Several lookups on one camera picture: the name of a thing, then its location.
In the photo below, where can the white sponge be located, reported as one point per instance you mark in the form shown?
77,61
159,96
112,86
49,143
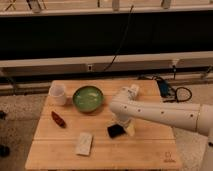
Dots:
84,144

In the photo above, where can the white cup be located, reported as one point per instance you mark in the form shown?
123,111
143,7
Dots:
57,94

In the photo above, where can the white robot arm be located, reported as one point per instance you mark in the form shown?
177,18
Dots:
191,117

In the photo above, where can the blue device with cables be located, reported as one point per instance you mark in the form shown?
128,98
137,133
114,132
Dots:
169,93

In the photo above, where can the white plastic bottle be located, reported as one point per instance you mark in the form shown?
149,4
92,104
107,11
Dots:
135,88

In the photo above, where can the green bowl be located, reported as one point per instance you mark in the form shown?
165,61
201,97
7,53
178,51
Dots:
87,98

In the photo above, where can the white wall outlet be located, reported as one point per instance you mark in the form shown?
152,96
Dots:
90,68

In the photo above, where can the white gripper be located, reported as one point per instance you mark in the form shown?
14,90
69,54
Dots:
128,126

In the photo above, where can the black eraser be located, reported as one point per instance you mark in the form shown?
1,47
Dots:
115,130

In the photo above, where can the red chili pepper toy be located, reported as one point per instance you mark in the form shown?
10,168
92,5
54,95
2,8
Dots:
58,120

